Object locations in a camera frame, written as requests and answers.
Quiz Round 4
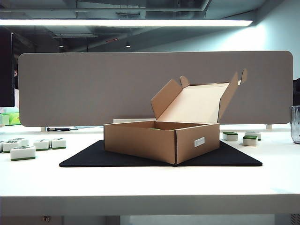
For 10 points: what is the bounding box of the brown cardboard paper box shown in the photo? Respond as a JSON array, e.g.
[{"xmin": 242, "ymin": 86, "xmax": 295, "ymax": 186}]
[{"xmin": 104, "ymin": 68, "xmax": 248, "ymax": 165}]

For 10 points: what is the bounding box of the grey felt desk divider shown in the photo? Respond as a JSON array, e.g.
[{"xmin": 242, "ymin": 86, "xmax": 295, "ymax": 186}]
[{"xmin": 17, "ymin": 50, "xmax": 294, "ymax": 128}]

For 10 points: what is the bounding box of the black rectangular mat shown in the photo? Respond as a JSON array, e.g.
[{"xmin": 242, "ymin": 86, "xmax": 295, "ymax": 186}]
[{"xmin": 59, "ymin": 139, "xmax": 263, "ymax": 168}]

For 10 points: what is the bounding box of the black screwdriver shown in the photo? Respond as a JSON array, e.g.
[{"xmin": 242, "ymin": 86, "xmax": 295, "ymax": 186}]
[{"xmin": 46, "ymin": 127, "xmax": 78, "ymax": 132}]

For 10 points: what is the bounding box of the bright green packet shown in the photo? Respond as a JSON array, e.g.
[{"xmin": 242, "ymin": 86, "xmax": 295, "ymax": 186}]
[{"xmin": 8, "ymin": 112, "xmax": 21, "ymax": 126}]

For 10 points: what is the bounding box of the green white carton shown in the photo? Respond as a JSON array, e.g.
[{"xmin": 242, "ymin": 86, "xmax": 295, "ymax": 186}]
[{"xmin": 0, "ymin": 113, "xmax": 10, "ymax": 127}]

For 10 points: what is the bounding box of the clear drinking glass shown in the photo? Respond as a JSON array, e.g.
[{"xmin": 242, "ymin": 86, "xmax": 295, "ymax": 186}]
[{"xmin": 290, "ymin": 105, "xmax": 300, "ymax": 144}]

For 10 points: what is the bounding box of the black background object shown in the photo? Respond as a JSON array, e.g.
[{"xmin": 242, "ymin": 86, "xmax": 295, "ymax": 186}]
[{"xmin": 292, "ymin": 78, "xmax": 300, "ymax": 106}]

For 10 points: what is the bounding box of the dark computer monitor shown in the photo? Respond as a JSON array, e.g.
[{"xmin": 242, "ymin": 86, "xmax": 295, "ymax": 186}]
[{"xmin": 0, "ymin": 26, "xmax": 15, "ymax": 107}]

